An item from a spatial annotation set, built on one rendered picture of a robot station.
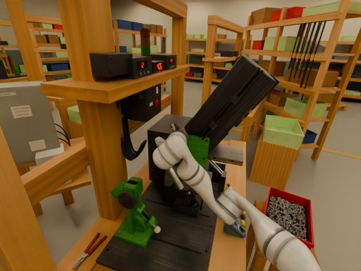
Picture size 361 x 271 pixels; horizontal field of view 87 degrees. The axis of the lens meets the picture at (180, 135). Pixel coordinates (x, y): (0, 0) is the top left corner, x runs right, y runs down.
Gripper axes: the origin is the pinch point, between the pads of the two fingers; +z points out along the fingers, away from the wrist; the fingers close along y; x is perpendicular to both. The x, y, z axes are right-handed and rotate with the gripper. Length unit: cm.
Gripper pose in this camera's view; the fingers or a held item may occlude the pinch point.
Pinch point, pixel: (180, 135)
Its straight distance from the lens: 85.7
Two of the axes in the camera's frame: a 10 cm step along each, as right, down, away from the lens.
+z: 1.0, -1.6, 9.8
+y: -4.1, -9.1, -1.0
